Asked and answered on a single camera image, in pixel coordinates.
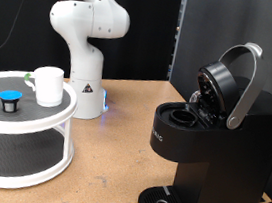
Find white mug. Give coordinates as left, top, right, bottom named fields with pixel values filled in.
left=20, top=63, right=68, bottom=110

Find white two-tier turntable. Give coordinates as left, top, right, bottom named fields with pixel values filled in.
left=0, top=68, right=84, bottom=197

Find black Keurig coffee machine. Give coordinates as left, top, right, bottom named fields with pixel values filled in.
left=136, top=52, right=272, bottom=203

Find blue-lidded coffee pod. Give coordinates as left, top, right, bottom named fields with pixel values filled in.
left=0, top=88, right=24, bottom=116

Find dark grey partition panel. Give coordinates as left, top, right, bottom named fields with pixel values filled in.
left=154, top=0, right=272, bottom=203

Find silver Keurig lid handle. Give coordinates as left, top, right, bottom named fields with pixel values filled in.
left=208, top=38, right=272, bottom=134

